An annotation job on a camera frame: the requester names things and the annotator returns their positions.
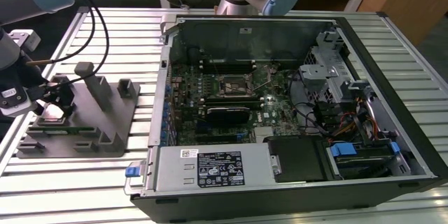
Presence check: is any wooden cabinet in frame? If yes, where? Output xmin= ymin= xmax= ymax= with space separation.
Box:
xmin=359 ymin=0 xmax=448 ymax=47

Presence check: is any black graphics card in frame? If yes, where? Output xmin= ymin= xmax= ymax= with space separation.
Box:
xmin=205 ymin=106 xmax=251 ymax=127

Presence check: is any black expansion slot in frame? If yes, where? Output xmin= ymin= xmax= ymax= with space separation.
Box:
xmin=195 ymin=134 xmax=240 ymax=143

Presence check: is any hard disk in blue carrier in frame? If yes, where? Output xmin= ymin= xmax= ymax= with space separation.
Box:
xmin=327 ymin=142 xmax=400 ymax=179

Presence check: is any black RAM slot bank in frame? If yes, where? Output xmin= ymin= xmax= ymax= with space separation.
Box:
xmin=197 ymin=60 xmax=257 ymax=74
xmin=204 ymin=95 xmax=264 ymax=111

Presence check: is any orange wire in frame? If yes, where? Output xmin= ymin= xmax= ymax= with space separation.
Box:
xmin=371 ymin=119 xmax=380 ymax=141

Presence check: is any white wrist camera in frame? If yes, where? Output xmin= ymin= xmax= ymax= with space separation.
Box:
xmin=0 ymin=87 xmax=32 ymax=118

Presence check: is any grey parts rack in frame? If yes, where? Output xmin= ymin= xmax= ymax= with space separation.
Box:
xmin=16 ymin=62 xmax=141 ymax=158

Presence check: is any small silver heat sink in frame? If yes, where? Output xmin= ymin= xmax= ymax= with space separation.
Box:
xmin=252 ymin=126 xmax=276 ymax=138

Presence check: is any black PC case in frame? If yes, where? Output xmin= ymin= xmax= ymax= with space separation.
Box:
xmin=129 ymin=14 xmax=448 ymax=222

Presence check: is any yellow wire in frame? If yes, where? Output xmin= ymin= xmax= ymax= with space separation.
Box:
xmin=332 ymin=125 xmax=355 ymax=135

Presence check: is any silver CPU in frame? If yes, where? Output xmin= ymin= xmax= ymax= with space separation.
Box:
xmin=41 ymin=104 xmax=67 ymax=120

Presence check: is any green RAM stick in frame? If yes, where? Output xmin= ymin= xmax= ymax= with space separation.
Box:
xmin=29 ymin=127 xmax=95 ymax=134

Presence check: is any green motherboard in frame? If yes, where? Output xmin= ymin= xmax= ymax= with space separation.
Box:
xmin=167 ymin=62 xmax=309 ymax=146

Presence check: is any CPU socket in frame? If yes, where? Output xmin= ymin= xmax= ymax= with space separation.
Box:
xmin=216 ymin=73 xmax=256 ymax=97

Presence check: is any grey case handle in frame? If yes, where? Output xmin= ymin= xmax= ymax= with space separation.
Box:
xmin=159 ymin=15 xmax=176 ymax=44

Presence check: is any silver metal drive cage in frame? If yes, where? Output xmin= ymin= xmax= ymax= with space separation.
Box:
xmin=297 ymin=30 xmax=377 ymax=105

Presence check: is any red wire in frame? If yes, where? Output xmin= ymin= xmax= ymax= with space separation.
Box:
xmin=341 ymin=112 xmax=356 ymax=126

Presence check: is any silver power supply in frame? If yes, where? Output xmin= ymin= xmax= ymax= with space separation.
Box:
xmin=153 ymin=144 xmax=277 ymax=193

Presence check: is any blue case release latch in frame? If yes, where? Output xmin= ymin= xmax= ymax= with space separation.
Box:
xmin=124 ymin=165 xmax=140 ymax=178

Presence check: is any thin metal locking lever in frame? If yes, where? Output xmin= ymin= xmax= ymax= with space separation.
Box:
xmin=255 ymin=76 xmax=277 ymax=90
xmin=224 ymin=84 xmax=247 ymax=94

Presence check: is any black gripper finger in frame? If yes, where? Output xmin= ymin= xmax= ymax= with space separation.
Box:
xmin=33 ymin=97 xmax=49 ymax=116
xmin=51 ymin=83 xmax=77 ymax=119

